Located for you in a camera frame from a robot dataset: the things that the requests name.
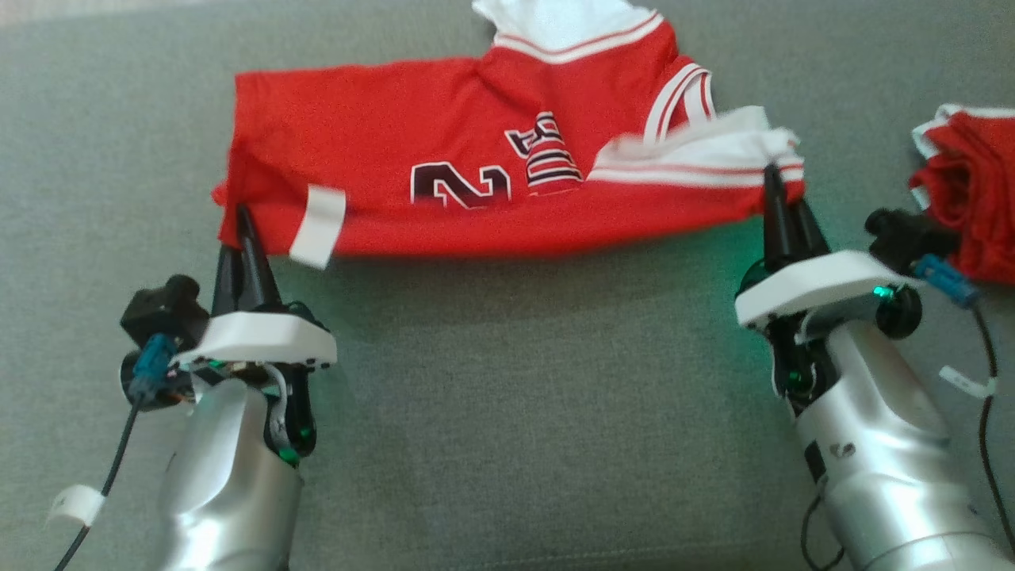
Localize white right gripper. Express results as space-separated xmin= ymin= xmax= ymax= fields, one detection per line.
xmin=733 ymin=164 xmax=925 ymax=414

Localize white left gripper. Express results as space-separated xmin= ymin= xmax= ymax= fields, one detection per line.
xmin=119 ymin=204 xmax=338 ymax=466

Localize red basketball shorts white band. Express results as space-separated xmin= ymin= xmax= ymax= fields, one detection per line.
xmin=908 ymin=103 xmax=1015 ymax=286

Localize red basketball jersey white trim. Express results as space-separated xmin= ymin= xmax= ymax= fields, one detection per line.
xmin=210 ymin=0 xmax=806 ymax=270

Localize grey sofa seat cushion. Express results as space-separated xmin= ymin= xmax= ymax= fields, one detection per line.
xmin=0 ymin=0 xmax=1015 ymax=571

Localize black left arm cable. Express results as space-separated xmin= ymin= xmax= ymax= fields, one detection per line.
xmin=52 ymin=333 xmax=179 ymax=571

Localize white right cable tag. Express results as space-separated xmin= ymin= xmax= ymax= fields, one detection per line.
xmin=938 ymin=365 xmax=998 ymax=399

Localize white cable tag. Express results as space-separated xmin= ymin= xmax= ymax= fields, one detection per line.
xmin=46 ymin=485 xmax=105 ymax=528
xmin=938 ymin=365 xmax=998 ymax=399

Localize white left cable tag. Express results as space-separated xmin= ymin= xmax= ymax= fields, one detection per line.
xmin=46 ymin=485 xmax=105 ymax=528

